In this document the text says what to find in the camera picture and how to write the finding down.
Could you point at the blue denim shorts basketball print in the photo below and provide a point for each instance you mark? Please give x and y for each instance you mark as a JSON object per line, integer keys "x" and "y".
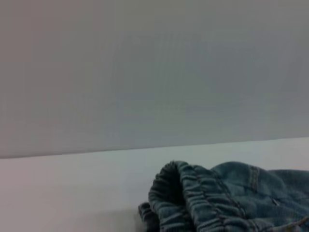
{"x": 217, "y": 205}

